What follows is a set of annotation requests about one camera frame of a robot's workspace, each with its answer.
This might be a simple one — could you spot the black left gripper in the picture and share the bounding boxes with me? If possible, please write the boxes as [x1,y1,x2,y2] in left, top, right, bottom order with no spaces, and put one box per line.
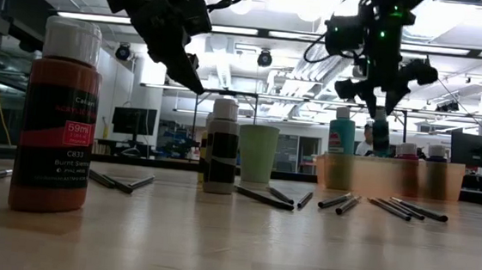
[125,0,213,95]

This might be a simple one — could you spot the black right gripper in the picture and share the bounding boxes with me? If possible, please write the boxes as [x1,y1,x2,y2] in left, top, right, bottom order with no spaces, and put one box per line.
[332,24,442,124]

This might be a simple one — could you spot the large teal paint bottle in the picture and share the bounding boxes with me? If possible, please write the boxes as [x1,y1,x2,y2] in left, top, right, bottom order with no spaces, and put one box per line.
[324,105,358,192]

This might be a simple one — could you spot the small magenta paint bottle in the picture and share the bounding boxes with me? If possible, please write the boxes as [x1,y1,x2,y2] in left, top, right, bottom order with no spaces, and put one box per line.
[396,141,421,197]

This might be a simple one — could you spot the small dark blue paint bottle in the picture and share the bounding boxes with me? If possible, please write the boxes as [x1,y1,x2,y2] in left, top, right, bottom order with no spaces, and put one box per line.
[424,143,448,199]

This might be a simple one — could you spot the small yellow paint bottle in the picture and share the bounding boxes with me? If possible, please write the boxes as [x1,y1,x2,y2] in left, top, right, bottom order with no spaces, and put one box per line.
[196,112,211,184]

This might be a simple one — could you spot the small grey paint bottle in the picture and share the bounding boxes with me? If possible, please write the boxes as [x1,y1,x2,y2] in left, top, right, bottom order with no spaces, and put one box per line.
[200,96,244,197]

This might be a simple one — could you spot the small burnt sienna paint bottle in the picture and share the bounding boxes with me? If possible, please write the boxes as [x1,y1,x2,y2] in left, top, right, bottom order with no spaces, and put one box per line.
[7,13,108,218]

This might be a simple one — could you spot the person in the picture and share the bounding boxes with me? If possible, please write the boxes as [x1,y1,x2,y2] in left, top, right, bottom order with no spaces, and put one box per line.
[354,121,376,157]

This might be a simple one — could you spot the black ceiling spotlight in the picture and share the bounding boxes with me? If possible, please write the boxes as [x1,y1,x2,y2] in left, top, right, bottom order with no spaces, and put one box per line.
[435,100,461,114]

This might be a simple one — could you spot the orange translucent plastic bin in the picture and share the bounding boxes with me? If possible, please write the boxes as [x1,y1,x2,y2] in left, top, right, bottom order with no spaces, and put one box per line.
[312,151,467,203]

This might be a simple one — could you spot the blue storage bins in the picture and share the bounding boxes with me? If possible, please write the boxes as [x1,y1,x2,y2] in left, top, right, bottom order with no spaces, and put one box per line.
[156,119,202,161]

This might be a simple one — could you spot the long ceiling light strip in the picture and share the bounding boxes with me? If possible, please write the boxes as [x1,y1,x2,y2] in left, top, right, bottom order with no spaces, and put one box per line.
[55,10,482,58]

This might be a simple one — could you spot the pale green plastic cup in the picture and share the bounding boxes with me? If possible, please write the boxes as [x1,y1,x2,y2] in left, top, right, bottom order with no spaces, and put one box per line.
[235,122,281,187]

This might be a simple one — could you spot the orange-bristled dark paintbrush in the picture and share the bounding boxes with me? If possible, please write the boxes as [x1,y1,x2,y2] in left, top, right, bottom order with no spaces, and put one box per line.
[87,168,118,190]

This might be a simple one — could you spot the black ceiling camera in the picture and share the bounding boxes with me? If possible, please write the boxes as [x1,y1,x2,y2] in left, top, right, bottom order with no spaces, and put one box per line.
[114,41,131,63]
[256,48,273,68]

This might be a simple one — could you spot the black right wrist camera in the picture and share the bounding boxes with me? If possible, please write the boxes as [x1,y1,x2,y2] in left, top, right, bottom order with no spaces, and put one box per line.
[321,12,366,56]

